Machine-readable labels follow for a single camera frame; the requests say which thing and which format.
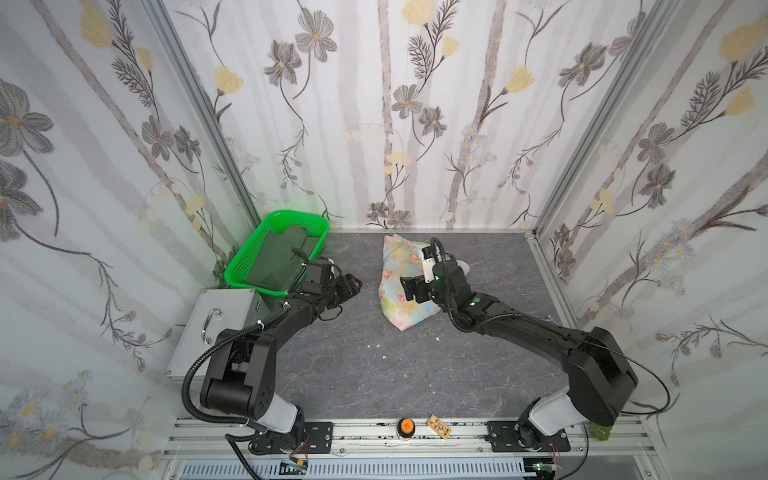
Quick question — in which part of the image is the pastel floral skirt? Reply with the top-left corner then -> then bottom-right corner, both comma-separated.
378,234 -> 447,332

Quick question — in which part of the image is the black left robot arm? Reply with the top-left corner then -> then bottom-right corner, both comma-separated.
181,258 -> 362,454

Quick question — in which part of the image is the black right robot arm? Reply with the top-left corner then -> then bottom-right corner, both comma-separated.
400,262 -> 672,450

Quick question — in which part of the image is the dark green folded skirt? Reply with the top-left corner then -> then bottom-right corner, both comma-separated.
245,225 -> 319,291

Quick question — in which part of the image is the green plastic basket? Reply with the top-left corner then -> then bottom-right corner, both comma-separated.
225,210 -> 330,298

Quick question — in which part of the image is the small wooden tag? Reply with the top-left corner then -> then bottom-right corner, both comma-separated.
427,415 -> 452,440

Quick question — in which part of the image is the orange emergency stop button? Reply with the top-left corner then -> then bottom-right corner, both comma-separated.
396,418 -> 416,439

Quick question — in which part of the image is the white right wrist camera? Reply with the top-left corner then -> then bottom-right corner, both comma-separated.
421,245 -> 443,284

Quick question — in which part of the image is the grey metal box with handle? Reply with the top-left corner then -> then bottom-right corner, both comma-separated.
166,289 -> 272,383

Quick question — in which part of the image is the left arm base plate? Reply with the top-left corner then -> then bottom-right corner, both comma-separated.
248,422 -> 334,455

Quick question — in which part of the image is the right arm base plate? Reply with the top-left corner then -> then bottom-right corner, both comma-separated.
486,420 -> 571,453

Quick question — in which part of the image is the white slotted cable duct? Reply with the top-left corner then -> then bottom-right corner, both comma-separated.
178,458 -> 536,480

